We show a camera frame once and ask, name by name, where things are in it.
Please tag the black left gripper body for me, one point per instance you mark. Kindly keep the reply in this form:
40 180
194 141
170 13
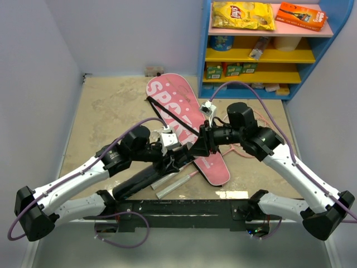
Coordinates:
158 162

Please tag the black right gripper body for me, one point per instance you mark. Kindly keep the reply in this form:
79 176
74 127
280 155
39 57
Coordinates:
210 134

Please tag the black shuttlecock tube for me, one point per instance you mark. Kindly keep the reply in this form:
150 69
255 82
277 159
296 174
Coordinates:
142 178

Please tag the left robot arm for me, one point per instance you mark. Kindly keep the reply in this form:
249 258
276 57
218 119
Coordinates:
40 210

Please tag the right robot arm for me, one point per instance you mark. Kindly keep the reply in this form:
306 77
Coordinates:
322 207

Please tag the pink racket bag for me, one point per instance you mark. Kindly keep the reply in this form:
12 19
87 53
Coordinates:
179 108

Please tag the green box left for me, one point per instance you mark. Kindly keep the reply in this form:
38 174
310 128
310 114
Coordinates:
213 72

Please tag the green box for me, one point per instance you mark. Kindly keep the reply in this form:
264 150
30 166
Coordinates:
213 72
249 68
233 70

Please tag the green box middle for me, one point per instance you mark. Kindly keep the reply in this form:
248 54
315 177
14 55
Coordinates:
233 70

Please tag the green box right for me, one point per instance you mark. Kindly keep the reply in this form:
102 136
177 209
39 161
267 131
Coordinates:
249 68

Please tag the blue round tin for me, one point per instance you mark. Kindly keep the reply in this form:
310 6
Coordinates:
221 43

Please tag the silver foil packet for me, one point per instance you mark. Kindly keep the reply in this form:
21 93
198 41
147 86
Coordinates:
259 47

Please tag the blue shelf unit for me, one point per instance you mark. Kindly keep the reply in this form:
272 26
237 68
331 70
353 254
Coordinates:
291 68

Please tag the cream round container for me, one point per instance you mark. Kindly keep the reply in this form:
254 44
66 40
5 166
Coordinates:
286 44

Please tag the yellow chips bag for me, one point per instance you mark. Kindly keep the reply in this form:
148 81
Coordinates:
243 15

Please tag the orange razor box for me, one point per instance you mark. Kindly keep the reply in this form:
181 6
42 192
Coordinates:
301 16

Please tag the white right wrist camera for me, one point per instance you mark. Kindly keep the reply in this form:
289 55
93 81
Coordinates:
207 108

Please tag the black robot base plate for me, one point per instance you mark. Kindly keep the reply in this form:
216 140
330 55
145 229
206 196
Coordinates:
232 214

